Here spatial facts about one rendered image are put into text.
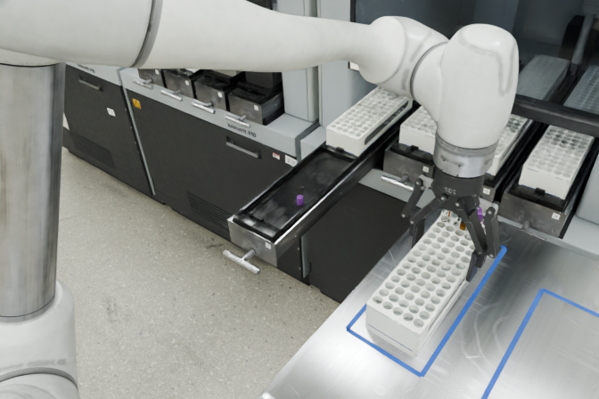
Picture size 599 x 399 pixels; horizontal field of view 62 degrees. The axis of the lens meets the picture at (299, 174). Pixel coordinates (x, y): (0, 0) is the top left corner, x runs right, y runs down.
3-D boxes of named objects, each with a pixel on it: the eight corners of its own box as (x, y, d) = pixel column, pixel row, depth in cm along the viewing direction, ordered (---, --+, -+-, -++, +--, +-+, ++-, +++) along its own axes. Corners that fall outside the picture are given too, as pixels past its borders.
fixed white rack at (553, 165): (553, 129, 133) (560, 109, 129) (594, 141, 128) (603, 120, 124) (516, 188, 115) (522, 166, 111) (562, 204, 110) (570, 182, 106)
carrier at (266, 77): (278, 87, 155) (276, 69, 151) (274, 90, 154) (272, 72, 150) (250, 78, 161) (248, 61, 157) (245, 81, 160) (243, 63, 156)
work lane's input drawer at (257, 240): (381, 113, 157) (382, 87, 151) (422, 126, 150) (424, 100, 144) (217, 254, 112) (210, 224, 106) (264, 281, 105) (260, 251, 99)
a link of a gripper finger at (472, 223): (462, 189, 83) (470, 188, 82) (486, 245, 85) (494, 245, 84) (451, 201, 80) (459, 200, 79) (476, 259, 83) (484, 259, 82)
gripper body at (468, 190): (424, 165, 78) (419, 210, 83) (477, 185, 73) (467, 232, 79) (447, 143, 82) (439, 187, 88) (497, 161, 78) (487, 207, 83)
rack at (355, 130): (381, 101, 149) (382, 82, 146) (412, 109, 144) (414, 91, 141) (324, 148, 131) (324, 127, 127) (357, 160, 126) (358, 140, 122)
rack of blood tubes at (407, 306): (444, 229, 103) (447, 206, 99) (491, 250, 98) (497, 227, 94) (363, 326, 85) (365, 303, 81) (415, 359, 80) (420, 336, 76)
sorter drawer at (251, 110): (346, 41, 203) (347, 19, 197) (376, 48, 196) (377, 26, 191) (220, 119, 158) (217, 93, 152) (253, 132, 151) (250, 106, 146)
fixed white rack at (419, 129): (445, 99, 148) (448, 80, 145) (478, 108, 143) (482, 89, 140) (397, 146, 130) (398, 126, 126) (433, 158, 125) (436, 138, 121)
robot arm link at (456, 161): (484, 157, 69) (476, 191, 73) (509, 128, 75) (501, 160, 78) (424, 136, 74) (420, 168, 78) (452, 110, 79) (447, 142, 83)
